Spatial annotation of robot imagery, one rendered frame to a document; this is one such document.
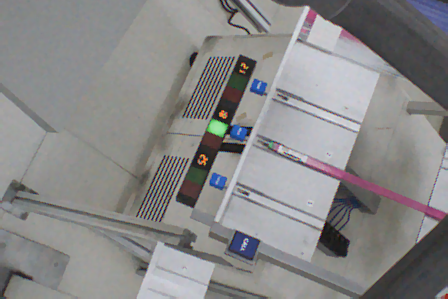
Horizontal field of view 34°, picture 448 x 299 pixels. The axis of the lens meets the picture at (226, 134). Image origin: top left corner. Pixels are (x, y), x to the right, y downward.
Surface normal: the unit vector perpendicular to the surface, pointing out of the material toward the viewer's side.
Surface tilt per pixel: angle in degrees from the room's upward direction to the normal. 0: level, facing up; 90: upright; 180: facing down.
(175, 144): 90
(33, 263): 0
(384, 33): 63
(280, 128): 48
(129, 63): 0
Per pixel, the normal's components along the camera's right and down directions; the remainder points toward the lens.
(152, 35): 0.73, 0.07
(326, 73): 0.07, -0.32
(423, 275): -0.18, 0.55
